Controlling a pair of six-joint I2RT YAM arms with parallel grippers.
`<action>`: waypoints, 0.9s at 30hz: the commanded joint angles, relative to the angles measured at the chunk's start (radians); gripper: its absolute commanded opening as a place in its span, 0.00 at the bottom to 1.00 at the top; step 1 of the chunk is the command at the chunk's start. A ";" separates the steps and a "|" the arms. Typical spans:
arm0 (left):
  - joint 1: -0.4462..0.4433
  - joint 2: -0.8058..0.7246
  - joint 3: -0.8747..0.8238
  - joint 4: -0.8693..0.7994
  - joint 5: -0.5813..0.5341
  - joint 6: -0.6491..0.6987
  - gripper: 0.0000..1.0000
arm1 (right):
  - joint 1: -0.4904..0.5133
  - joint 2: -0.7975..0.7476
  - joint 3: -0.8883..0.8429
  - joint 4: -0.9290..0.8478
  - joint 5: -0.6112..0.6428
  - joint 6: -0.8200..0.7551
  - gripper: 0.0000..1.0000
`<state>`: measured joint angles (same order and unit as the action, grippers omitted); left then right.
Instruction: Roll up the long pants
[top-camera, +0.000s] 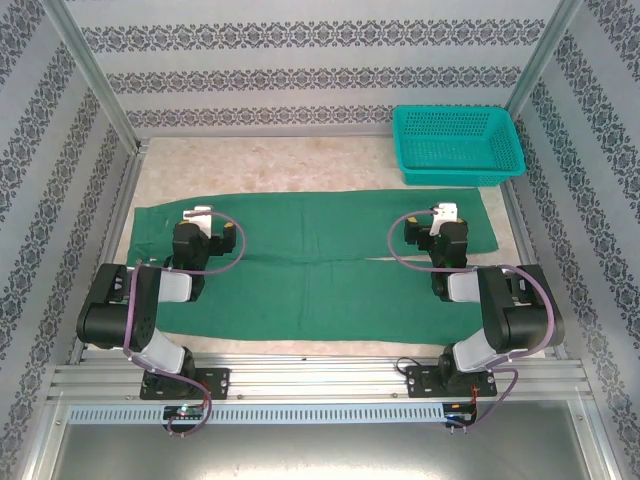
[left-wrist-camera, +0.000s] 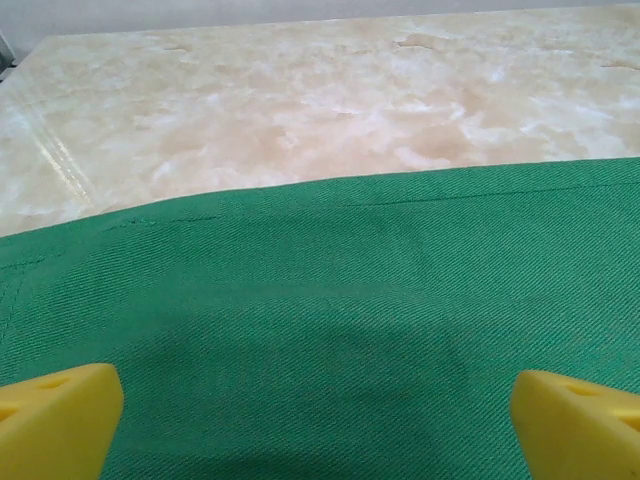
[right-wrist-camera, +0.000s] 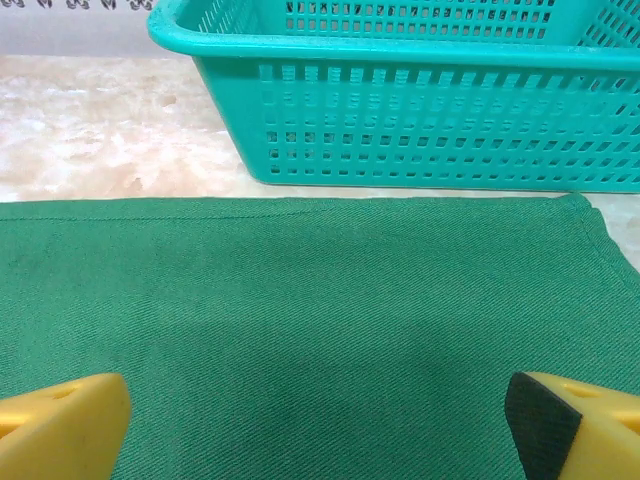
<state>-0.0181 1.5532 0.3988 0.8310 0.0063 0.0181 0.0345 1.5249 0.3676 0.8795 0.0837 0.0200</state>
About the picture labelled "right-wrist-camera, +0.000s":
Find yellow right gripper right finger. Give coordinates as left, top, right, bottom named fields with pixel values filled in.
left=503, top=371, right=640, bottom=480

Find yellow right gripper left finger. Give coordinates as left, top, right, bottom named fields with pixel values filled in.
left=0, top=372, right=133, bottom=480

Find green long pants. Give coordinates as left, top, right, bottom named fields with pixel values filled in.
left=0, top=192, right=640, bottom=480

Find teal plastic basket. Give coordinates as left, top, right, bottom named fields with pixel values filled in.
left=146, top=0, right=640, bottom=194

